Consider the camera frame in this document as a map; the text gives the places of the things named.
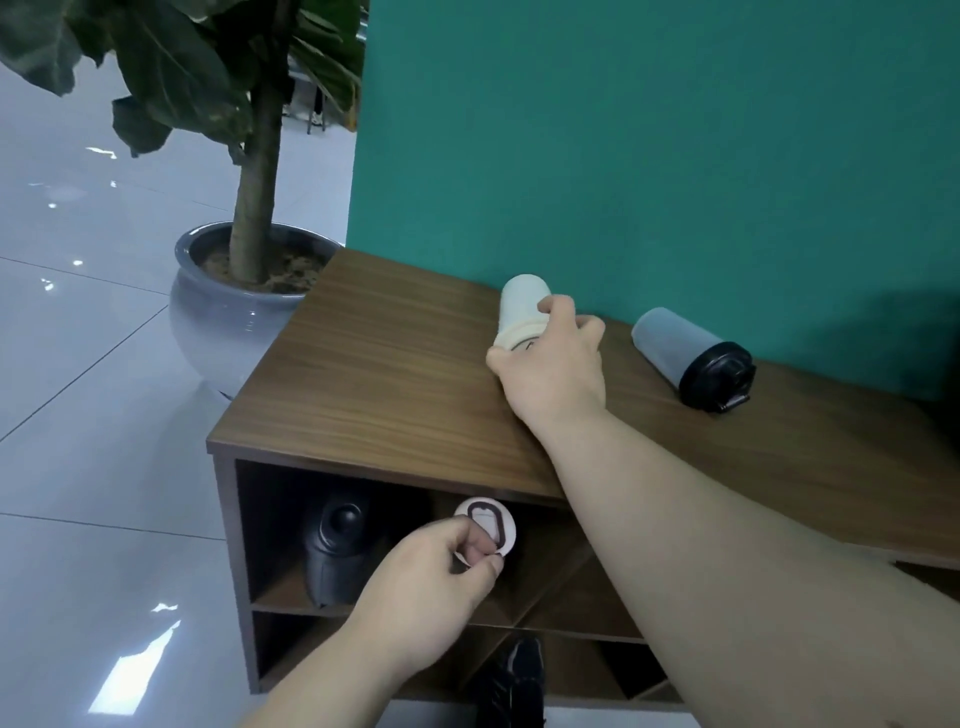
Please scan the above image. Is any person's left hand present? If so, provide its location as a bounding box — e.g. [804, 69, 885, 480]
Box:
[341, 516, 505, 676]

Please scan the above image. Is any person's right hand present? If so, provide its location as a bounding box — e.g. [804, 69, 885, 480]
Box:
[486, 294, 607, 436]

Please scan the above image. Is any white tumbler with brown-ringed lid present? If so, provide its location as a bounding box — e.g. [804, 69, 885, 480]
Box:
[452, 496, 519, 572]

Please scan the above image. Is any white tumbler with cream lid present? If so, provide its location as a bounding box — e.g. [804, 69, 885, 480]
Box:
[492, 273, 557, 354]

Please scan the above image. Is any person's left forearm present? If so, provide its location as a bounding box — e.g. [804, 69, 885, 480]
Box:
[240, 622, 425, 728]

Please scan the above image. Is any person's right forearm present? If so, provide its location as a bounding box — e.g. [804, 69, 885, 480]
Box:
[525, 408, 960, 728]

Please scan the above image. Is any grey tumbler with black lid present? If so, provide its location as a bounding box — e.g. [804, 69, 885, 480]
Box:
[630, 306, 757, 414]

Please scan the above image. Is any brown wooden cabinet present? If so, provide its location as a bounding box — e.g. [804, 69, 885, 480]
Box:
[206, 247, 960, 711]

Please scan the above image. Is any person's black shoe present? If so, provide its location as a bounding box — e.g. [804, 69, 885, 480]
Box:
[475, 636, 548, 728]

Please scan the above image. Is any grey ceramic plant pot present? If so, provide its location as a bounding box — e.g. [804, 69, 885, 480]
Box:
[168, 221, 346, 400]

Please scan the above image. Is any green fiddle-leaf plant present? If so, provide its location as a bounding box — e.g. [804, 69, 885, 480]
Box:
[0, 0, 371, 286]

